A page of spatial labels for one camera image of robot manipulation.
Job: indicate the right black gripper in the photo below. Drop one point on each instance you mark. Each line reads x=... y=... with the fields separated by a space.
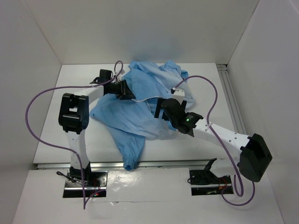
x=158 y=108

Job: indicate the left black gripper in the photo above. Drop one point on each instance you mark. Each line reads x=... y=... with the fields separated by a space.
x=127 y=94

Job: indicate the light blue zip jacket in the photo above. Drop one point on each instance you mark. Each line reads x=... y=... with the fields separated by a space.
x=132 y=122

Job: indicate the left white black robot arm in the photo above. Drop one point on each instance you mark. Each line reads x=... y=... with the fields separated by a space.
x=74 y=117

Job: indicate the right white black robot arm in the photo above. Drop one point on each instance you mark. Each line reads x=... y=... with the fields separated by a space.
x=250 y=155

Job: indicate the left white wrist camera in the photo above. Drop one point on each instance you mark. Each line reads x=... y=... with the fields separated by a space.
x=118 y=76

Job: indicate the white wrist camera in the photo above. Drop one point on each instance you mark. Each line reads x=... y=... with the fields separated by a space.
x=178 y=94
x=118 y=76

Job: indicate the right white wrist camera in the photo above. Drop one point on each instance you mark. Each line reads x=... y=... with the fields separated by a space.
x=178 y=94

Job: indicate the right aluminium frame rail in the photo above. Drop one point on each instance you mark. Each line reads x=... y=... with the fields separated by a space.
x=234 y=109

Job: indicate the aluminium frame rail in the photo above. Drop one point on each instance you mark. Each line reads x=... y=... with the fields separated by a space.
x=234 y=109
x=144 y=164

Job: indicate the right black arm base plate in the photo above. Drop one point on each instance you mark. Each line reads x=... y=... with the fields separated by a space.
x=205 y=177

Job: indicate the front aluminium frame rail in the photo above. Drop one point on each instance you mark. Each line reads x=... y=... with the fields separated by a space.
x=144 y=164

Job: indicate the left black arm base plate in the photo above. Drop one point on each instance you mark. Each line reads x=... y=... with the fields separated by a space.
x=98 y=180

